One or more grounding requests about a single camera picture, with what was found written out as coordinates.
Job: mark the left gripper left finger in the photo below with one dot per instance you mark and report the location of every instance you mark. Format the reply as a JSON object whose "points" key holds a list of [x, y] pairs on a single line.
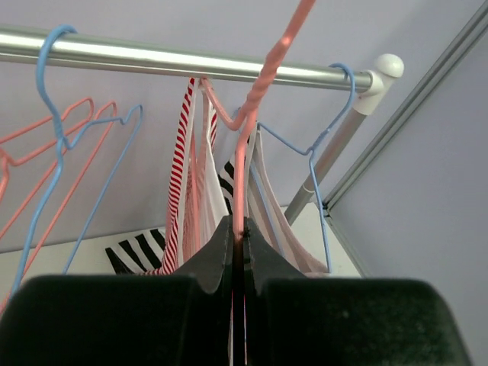
{"points": [[86, 320]]}

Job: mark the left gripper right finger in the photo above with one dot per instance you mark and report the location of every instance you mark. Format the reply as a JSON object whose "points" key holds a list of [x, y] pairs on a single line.
{"points": [[292, 319]]}

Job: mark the red striped tank top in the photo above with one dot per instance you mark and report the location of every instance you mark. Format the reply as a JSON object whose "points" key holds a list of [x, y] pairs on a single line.
{"points": [[190, 183]]}

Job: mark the black white striped tank top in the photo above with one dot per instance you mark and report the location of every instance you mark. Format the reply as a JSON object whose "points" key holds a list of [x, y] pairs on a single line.
{"points": [[144, 253]]}

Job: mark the white metal clothes rack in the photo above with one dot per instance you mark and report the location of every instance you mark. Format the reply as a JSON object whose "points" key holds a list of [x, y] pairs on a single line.
{"points": [[22, 45]]}

